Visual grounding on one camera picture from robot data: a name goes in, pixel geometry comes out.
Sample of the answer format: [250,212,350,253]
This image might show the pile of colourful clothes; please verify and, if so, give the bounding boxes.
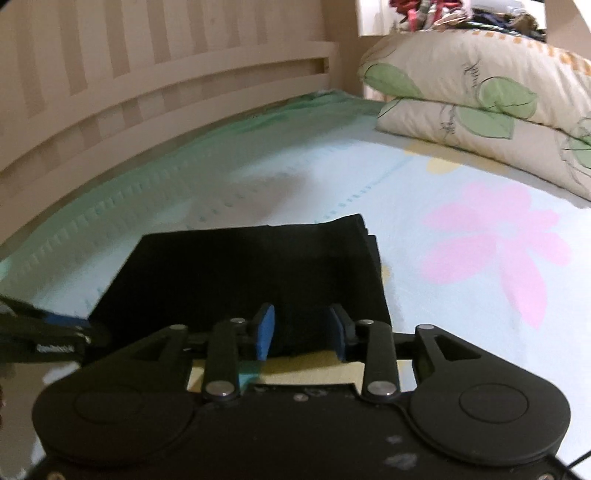
[387,0,551,37]

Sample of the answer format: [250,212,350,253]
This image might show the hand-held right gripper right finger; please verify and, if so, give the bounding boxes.
[327,303,484,400]

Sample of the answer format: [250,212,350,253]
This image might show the leaf-printed pillow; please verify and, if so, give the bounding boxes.
[358,28,591,145]
[374,96,591,202]

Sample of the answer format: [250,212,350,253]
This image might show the beige wooden bed rail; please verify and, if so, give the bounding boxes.
[0,0,370,252]

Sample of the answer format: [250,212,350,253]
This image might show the black pants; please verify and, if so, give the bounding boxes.
[89,213,394,360]

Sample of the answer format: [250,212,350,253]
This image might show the flower-printed bed sheet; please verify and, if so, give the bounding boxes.
[0,89,591,464]

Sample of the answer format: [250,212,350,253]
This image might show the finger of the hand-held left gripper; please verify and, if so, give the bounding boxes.
[79,323,112,354]
[0,295,93,330]

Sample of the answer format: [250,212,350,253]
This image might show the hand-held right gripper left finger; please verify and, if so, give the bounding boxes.
[131,302,277,400]

